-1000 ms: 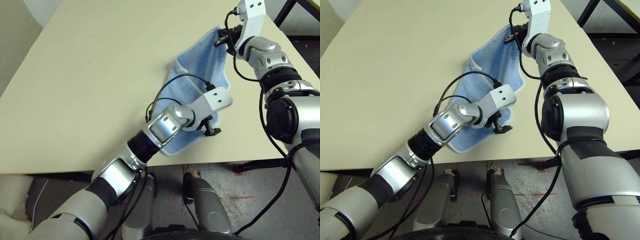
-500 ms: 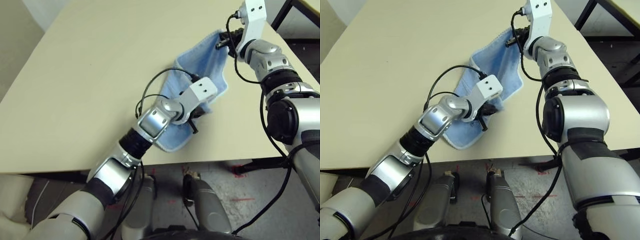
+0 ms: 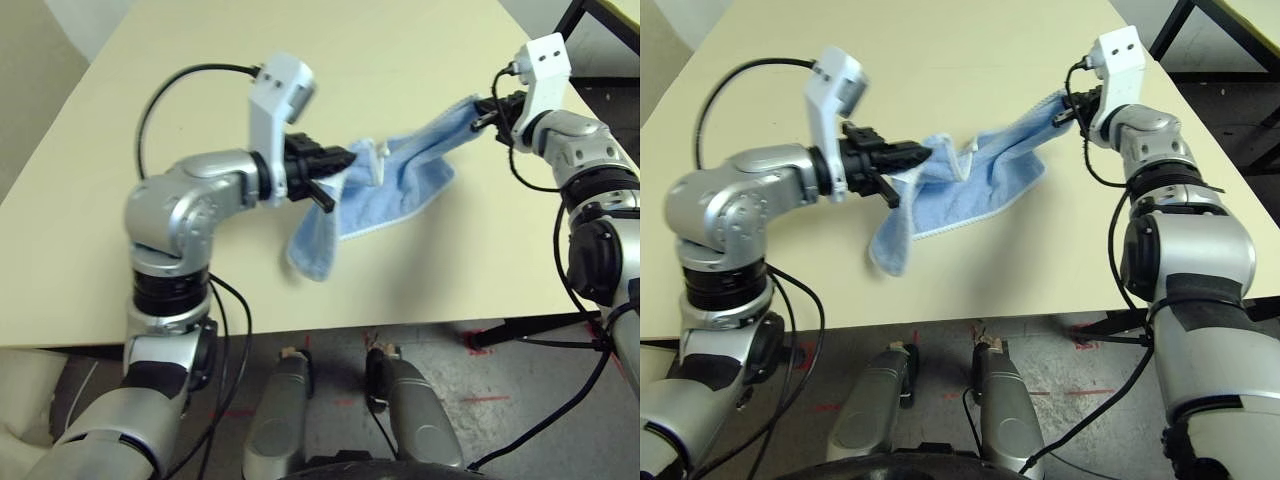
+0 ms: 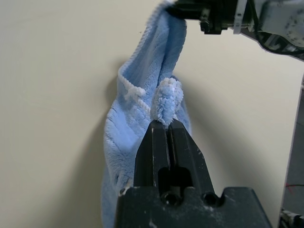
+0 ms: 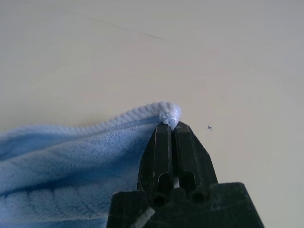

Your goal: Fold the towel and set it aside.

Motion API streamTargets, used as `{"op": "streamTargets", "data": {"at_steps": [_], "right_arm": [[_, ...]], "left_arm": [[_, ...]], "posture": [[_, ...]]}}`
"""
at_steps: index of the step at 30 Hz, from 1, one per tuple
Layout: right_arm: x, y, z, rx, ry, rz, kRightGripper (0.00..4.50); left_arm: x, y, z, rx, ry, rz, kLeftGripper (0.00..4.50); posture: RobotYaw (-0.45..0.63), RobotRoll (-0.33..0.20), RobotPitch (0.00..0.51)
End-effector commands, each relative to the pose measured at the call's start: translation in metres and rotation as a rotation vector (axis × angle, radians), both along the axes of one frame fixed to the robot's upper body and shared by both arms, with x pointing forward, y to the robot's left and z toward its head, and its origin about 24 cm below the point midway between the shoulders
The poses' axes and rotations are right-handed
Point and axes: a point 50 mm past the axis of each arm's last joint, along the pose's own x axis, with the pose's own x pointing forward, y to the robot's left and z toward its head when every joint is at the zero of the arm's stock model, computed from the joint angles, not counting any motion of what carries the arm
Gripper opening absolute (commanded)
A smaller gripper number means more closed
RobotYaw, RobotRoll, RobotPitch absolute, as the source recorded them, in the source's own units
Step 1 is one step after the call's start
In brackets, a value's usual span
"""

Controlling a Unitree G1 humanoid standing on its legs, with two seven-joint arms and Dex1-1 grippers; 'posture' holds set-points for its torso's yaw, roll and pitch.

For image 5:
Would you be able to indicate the light blue terry towel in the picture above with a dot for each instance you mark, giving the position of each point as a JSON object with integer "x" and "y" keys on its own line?
{"x": 59, "y": 166}

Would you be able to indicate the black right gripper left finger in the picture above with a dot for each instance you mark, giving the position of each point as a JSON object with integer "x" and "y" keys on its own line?
{"x": 159, "y": 161}

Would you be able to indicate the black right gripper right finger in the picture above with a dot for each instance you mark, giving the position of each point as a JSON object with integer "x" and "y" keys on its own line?
{"x": 192, "y": 161}

